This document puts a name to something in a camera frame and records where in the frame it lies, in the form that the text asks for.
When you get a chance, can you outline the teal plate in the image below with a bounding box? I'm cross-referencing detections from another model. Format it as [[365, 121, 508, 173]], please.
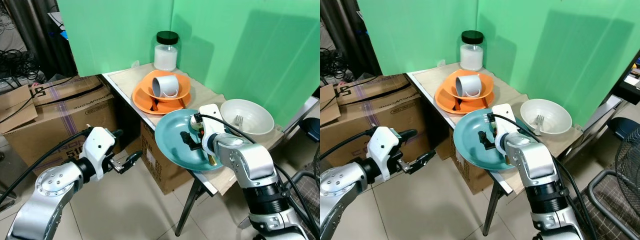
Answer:
[[154, 109, 237, 172], [452, 109, 532, 172]]

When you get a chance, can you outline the small printed cardboard box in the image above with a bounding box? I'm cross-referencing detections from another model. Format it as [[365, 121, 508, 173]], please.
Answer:
[[139, 120, 197, 196], [449, 127, 497, 196]]

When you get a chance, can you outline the brown cardboard table cover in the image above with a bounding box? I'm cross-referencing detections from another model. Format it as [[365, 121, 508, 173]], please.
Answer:
[[107, 62, 286, 196], [412, 62, 584, 196]]

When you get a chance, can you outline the orange bowl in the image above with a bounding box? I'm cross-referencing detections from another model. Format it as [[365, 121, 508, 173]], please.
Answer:
[[444, 69, 495, 103], [141, 69, 192, 103]]

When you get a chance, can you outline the orange plate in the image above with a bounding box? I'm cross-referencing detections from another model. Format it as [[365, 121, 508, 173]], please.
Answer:
[[434, 84, 496, 116], [131, 84, 192, 116]]

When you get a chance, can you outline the grey mug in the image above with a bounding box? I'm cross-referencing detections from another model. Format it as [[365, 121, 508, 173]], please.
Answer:
[[454, 74, 483, 99], [151, 74, 180, 99]]

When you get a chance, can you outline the large taped cardboard box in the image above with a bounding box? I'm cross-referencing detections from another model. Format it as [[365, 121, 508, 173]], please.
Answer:
[[0, 75, 122, 167], [320, 73, 417, 169]]

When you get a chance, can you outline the white ribbed bowl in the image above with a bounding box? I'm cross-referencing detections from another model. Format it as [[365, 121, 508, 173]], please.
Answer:
[[220, 98, 276, 136], [519, 98, 573, 136]]

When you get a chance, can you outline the black table leg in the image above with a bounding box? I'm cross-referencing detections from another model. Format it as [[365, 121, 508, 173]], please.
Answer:
[[482, 180, 504, 236], [174, 177, 201, 237]]

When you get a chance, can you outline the black-lidded jar of white powder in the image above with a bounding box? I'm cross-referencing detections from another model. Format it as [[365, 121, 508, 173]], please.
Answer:
[[459, 30, 485, 72], [153, 30, 180, 72]]

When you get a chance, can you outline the green backdrop screen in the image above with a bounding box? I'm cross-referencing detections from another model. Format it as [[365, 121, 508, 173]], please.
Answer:
[[56, 0, 321, 129], [357, 0, 640, 127]]

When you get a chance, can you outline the dark blue stool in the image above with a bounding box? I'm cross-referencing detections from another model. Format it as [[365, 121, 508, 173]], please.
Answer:
[[606, 116, 637, 142], [299, 117, 321, 144]]

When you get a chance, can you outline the dark curtain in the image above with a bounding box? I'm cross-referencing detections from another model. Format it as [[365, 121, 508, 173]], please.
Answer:
[[0, 0, 77, 79], [320, 0, 382, 77]]

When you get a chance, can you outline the black desk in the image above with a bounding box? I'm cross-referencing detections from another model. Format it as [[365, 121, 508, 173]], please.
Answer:
[[615, 49, 640, 106]]

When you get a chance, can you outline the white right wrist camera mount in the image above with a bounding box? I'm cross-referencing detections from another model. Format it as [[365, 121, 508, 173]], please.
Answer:
[[492, 103, 521, 153], [198, 104, 227, 154]]

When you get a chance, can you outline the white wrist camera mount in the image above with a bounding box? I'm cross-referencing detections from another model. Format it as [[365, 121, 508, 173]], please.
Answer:
[[492, 103, 521, 153], [368, 126, 401, 182], [198, 104, 227, 154], [80, 126, 117, 182]]

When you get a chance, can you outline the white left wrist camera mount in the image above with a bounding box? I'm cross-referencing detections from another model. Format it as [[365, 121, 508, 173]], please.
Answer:
[[80, 126, 117, 182], [368, 126, 401, 182]]

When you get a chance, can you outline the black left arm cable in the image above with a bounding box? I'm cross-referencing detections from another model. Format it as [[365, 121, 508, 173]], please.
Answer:
[[320, 127, 379, 162], [0, 127, 94, 207]]

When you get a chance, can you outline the black wire-guard fan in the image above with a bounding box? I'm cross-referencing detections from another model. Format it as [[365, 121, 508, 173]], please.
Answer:
[[312, 144, 321, 202], [613, 123, 640, 204]]

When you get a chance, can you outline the metal frame woven chair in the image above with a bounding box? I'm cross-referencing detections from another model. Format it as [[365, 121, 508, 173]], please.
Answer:
[[277, 169, 321, 240], [587, 168, 640, 240]]

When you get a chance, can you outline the tangled black cable pile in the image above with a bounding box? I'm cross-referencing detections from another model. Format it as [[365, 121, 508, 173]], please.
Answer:
[[0, 47, 49, 91], [320, 47, 359, 87]]

